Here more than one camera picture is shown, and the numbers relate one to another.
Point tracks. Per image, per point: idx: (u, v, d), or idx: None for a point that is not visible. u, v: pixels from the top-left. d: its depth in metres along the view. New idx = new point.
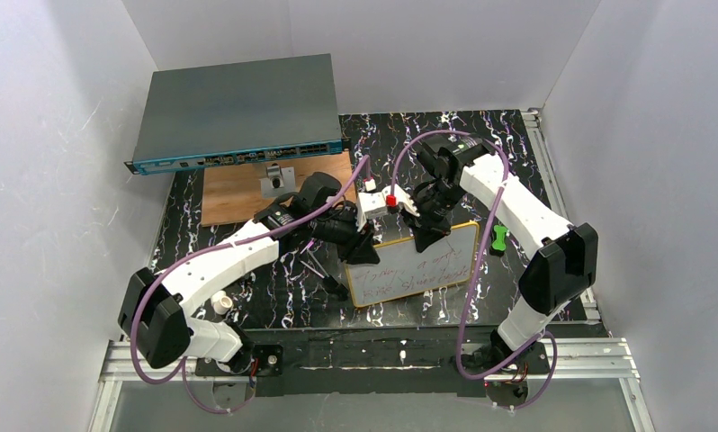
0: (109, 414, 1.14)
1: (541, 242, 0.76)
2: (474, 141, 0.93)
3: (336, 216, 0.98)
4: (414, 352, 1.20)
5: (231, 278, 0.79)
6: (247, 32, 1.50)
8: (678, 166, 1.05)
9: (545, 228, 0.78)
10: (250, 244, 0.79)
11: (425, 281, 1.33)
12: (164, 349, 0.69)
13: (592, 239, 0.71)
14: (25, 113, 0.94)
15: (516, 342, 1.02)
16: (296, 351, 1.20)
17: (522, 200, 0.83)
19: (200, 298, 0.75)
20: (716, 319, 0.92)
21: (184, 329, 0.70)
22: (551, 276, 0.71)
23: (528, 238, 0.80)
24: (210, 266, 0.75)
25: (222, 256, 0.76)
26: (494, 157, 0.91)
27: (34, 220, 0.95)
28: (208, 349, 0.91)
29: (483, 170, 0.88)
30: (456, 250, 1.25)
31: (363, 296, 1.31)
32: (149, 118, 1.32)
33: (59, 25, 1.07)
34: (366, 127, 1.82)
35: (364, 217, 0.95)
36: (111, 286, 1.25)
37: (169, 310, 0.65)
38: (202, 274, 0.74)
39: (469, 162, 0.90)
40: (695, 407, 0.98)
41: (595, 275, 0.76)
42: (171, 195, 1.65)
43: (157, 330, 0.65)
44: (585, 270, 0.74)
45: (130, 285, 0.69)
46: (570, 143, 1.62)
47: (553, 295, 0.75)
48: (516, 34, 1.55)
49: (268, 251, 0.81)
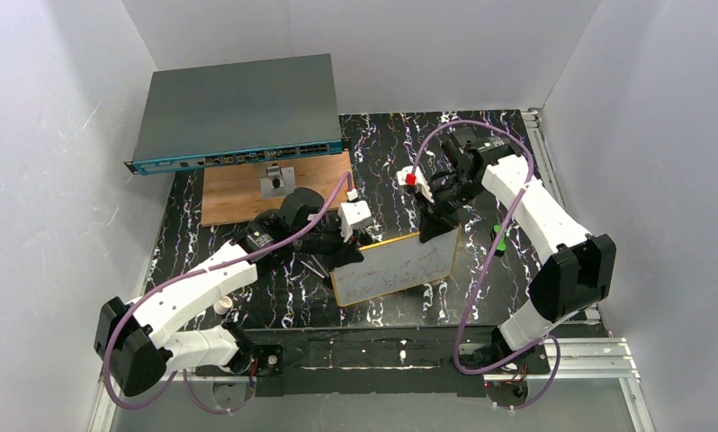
0: (109, 414, 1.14)
1: (556, 247, 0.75)
2: (501, 141, 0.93)
3: (320, 229, 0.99)
4: (414, 352, 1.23)
5: (209, 301, 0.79)
6: (247, 33, 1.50)
8: (679, 166, 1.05)
9: (563, 233, 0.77)
10: (225, 269, 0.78)
11: (407, 279, 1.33)
12: (139, 377, 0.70)
13: (609, 250, 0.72)
14: (26, 113, 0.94)
15: (516, 343, 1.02)
16: (296, 351, 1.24)
17: (542, 202, 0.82)
19: (175, 326, 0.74)
20: (717, 320, 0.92)
21: (157, 358, 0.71)
22: (561, 284, 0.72)
23: (543, 242, 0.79)
24: (183, 294, 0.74)
25: (196, 284, 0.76)
26: (519, 157, 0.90)
27: (34, 220, 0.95)
28: (200, 359, 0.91)
29: (506, 171, 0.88)
30: (439, 248, 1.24)
31: (346, 296, 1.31)
32: (150, 118, 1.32)
33: (59, 26, 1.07)
34: (366, 127, 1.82)
35: (350, 229, 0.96)
36: (110, 286, 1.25)
37: (139, 343, 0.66)
38: (175, 303, 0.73)
39: (494, 160, 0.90)
40: (695, 408, 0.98)
41: (608, 289, 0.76)
42: (171, 195, 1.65)
43: (128, 363, 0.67)
44: (597, 281, 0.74)
45: (103, 316, 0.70)
46: (571, 142, 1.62)
47: (563, 303, 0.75)
48: (516, 34, 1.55)
49: (244, 275, 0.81)
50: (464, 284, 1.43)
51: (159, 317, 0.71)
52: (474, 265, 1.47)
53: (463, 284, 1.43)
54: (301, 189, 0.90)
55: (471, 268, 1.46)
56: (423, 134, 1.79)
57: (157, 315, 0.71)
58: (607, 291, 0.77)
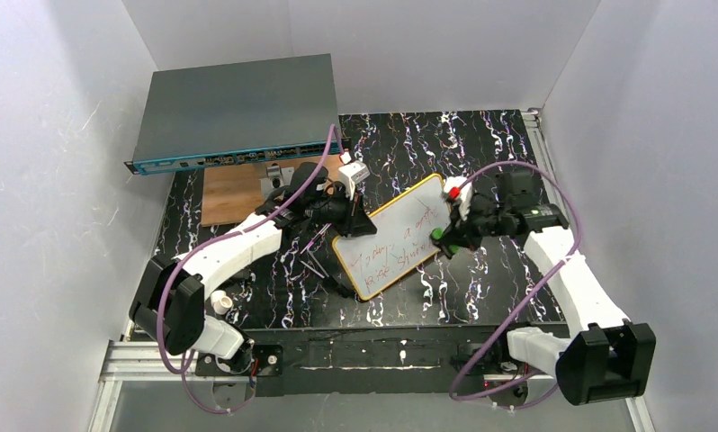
0: (109, 414, 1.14)
1: (587, 326, 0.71)
2: (551, 210, 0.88)
3: (328, 198, 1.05)
4: (414, 352, 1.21)
5: (242, 265, 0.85)
6: (246, 32, 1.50)
8: (679, 166, 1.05)
9: (598, 310, 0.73)
10: (256, 232, 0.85)
11: (417, 252, 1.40)
12: (184, 329, 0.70)
13: (648, 344, 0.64)
14: (26, 112, 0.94)
15: (516, 354, 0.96)
16: (296, 351, 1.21)
17: (581, 281, 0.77)
19: (214, 282, 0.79)
20: (716, 319, 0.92)
21: (202, 310, 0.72)
22: (590, 373, 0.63)
23: (576, 320, 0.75)
24: (224, 251, 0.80)
25: (233, 244, 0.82)
26: (567, 229, 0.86)
27: (35, 220, 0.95)
28: (212, 344, 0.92)
29: (550, 239, 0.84)
30: (432, 209, 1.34)
31: (366, 286, 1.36)
32: (150, 119, 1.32)
33: (58, 25, 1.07)
34: (366, 127, 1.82)
35: (354, 183, 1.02)
36: (110, 287, 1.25)
37: (190, 289, 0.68)
38: (218, 257, 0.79)
39: (538, 228, 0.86)
40: (697, 408, 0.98)
41: (642, 386, 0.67)
42: (171, 195, 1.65)
43: (180, 309, 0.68)
44: (632, 372, 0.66)
45: (148, 272, 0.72)
46: (571, 142, 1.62)
47: (588, 389, 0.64)
48: (516, 34, 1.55)
49: (273, 239, 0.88)
50: (463, 284, 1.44)
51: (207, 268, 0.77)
52: (473, 265, 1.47)
53: (463, 284, 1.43)
54: (306, 166, 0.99)
55: (471, 268, 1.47)
56: (423, 134, 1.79)
57: (203, 267, 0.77)
58: (641, 388, 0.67)
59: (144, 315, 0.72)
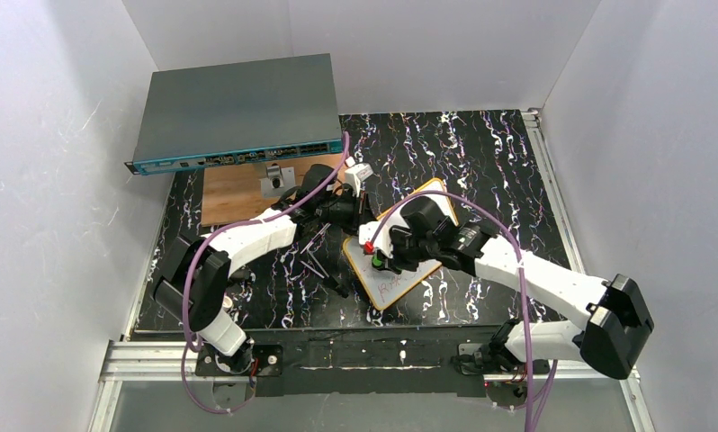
0: (110, 414, 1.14)
1: (586, 310, 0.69)
2: (473, 228, 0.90)
3: (336, 198, 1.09)
4: (414, 352, 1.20)
5: (257, 253, 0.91)
6: (246, 32, 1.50)
8: (679, 167, 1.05)
9: (582, 289, 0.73)
10: (275, 224, 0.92)
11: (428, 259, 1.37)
12: (206, 301, 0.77)
13: (632, 292, 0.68)
14: (25, 112, 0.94)
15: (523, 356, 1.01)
16: (296, 351, 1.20)
17: (546, 273, 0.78)
19: (235, 263, 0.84)
20: (716, 319, 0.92)
21: (223, 287, 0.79)
22: (620, 345, 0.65)
23: (570, 311, 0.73)
24: (246, 235, 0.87)
25: (254, 230, 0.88)
26: (498, 239, 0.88)
27: (34, 220, 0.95)
28: (219, 335, 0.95)
29: (492, 256, 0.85)
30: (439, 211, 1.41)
31: (380, 293, 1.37)
32: (149, 119, 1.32)
33: (58, 25, 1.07)
34: (366, 127, 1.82)
35: (360, 180, 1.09)
36: (110, 286, 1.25)
37: (218, 262, 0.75)
38: (241, 240, 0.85)
39: (476, 252, 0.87)
40: (697, 408, 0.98)
41: (650, 319, 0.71)
42: (171, 195, 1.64)
43: (206, 281, 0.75)
44: (641, 318, 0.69)
45: (175, 249, 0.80)
46: (570, 143, 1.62)
47: (626, 357, 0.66)
48: (516, 34, 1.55)
49: (288, 233, 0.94)
50: (464, 283, 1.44)
51: (232, 247, 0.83)
52: None
53: (463, 284, 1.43)
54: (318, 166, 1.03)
55: None
56: (423, 134, 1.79)
57: (228, 246, 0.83)
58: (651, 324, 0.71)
59: (165, 291, 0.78)
